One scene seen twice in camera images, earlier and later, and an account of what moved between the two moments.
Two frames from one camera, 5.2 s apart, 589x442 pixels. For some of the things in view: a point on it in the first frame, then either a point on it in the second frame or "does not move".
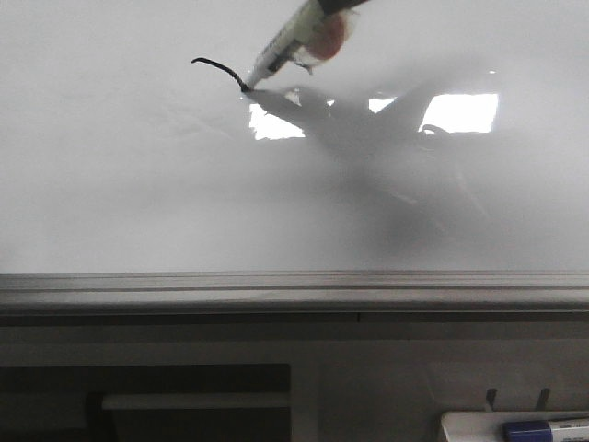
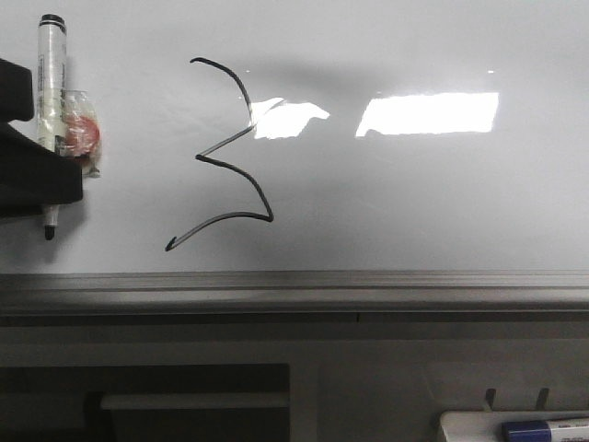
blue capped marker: [526, 431] does not move
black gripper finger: [330, 6] → [33, 176]
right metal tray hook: [543, 399] does not move
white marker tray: [488, 426] does not move
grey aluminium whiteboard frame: [297, 298] does not move
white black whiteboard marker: [291, 44] → [51, 89]
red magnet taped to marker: [327, 40] → [81, 133]
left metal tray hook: [490, 397] does not move
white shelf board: [196, 401] does not move
